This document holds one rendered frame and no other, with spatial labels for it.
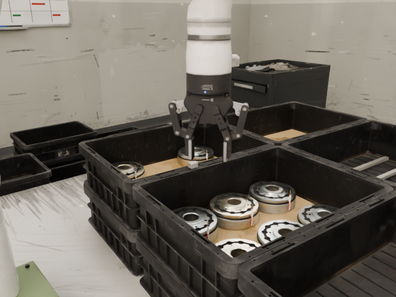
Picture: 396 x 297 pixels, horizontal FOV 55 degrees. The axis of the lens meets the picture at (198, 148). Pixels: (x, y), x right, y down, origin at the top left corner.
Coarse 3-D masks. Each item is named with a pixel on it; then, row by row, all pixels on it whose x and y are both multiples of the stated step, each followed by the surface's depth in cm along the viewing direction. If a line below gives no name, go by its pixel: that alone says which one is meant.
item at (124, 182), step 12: (132, 132) 102; (144, 132) 103; (84, 144) 92; (84, 156) 91; (96, 156) 85; (108, 168) 78; (180, 168) 78; (120, 180) 74; (132, 180) 73; (144, 180) 73; (132, 192) 72
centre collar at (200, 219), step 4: (184, 212) 74; (188, 212) 74; (192, 212) 74; (196, 212) 74; (180, 216) 72; (184, 216) 73; (196, 216) 73; (200, 216) 72; (184, 220) 71; (196, 220) 71; (200, 220) 71; (192, 224) 70; (196, 224) 70
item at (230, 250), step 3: (231, 246) 63; (234, 246) 63; (237, 246) 63; (240, 246) 63; (243, 246) 63; (246, 246) 63; (228, 249) 62; (231, 249) 62; (234, 249) 63; (237, 249) 63; (240, 249) 63; (243, 249) 63; (246, 249) 62; (249, 249) 62; (225, 252) 62; (228, 252) 62; (231, 252) 62
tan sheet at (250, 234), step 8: (296, 200) 86; (304, 200) 86; (296, 208) 83; (264, 216) 80; (272, 216) 80; (280, 216) 80; (288, 216) 80; (296, 216) 80; (256, 224) 77; (224, 232) 74; (232, 232) 74; (240, 232) 74; (248, 232) 74; (256, 232) 74; (216, 240) 71
